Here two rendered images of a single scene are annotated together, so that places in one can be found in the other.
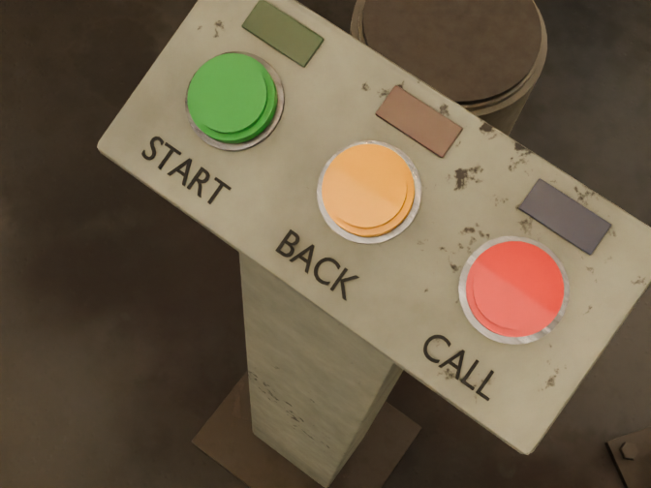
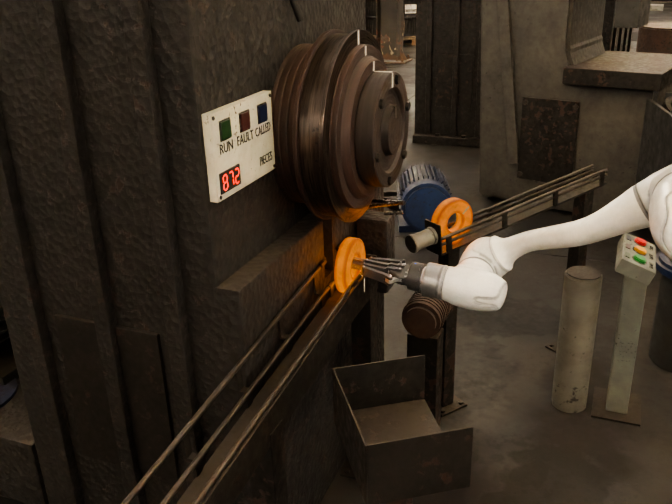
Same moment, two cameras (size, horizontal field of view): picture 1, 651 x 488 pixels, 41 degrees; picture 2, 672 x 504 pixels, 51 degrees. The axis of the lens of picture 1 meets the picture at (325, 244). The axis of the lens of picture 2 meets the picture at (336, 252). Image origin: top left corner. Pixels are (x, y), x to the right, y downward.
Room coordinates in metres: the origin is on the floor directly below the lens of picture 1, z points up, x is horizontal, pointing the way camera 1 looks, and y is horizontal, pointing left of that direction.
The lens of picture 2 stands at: (1.32, 2.01, 1.53)
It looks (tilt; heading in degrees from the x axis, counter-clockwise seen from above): 23 degrees down; 265
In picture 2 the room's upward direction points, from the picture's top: 2 degrees counter-clockwise
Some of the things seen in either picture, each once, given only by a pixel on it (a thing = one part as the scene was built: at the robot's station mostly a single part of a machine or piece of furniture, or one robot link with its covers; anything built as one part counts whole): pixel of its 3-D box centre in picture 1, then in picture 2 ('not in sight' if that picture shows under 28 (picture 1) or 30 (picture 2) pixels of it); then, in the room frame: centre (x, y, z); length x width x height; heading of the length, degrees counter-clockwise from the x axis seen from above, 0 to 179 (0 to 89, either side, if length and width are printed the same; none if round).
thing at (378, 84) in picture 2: not in sight; (384, 129); (1.05, 0.30, 1.11); 0.28 x 0.06 x 0.28; 63
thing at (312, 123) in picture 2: not in sight; (347, 127); (1.14, 0.25, 1.11); 0.47 x 0.06 x 0.47; 63
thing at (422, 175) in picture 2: not in sight; (423, 195); (0.47, -1.94, 0.17); 0.57 x 0.31 x 0.34; 83
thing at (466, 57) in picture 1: (392, 206); (575, 340); (0.33, -0.05, 0.26); 0.12 x 0.12 x 0.52
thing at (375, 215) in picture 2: not in sight; (374, 251); (1.04, 0.04, 0.68); 0.11 x 0.08 x 0.24; 153
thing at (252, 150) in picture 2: not in sight; (242, 143); (1.39, 0.50, 1.15); 0.26 x 0.02 x 0.18; 63
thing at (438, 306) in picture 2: not in sight; (427, 361); (0.87, 0.02, 0.27); 0.22 x 0.13 x 0.53; 63
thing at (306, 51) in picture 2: not in sight; (317, 125); (1.21, 0.21, 1.12); 0.47 x 0.10 x 0.47; 63
